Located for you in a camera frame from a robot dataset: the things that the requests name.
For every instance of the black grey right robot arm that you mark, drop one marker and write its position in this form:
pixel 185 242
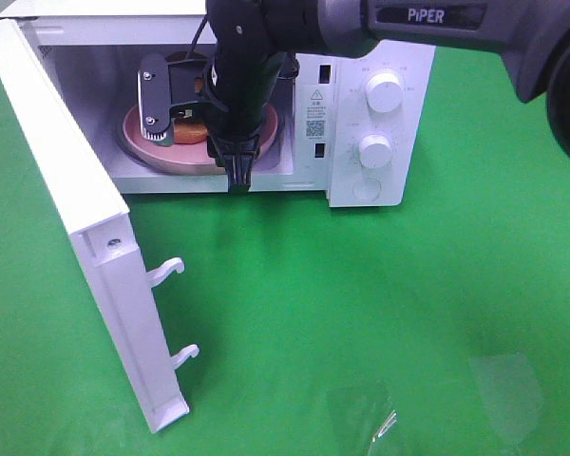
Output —
pixel 532 37

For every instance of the green table mat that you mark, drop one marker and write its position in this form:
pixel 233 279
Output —
pixel 440 326

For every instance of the white microwave oven body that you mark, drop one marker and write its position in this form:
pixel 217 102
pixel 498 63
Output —
pixel 92 52

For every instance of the round door release button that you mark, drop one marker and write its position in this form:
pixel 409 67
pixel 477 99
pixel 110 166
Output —
pixel 367 189

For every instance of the pink plate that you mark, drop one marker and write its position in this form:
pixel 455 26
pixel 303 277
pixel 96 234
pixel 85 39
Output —
pixel 193 159

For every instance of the burger with lettuce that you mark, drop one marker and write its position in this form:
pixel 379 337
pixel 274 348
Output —
pixel 188 128

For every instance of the white microwave door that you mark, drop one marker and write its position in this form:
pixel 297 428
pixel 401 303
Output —
pixel 96 219

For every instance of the upper white microwave knob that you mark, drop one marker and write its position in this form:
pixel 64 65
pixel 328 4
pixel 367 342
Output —
pixel 384 91

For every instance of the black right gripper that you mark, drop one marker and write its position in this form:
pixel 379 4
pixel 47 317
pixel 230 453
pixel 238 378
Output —
pixel 228 92

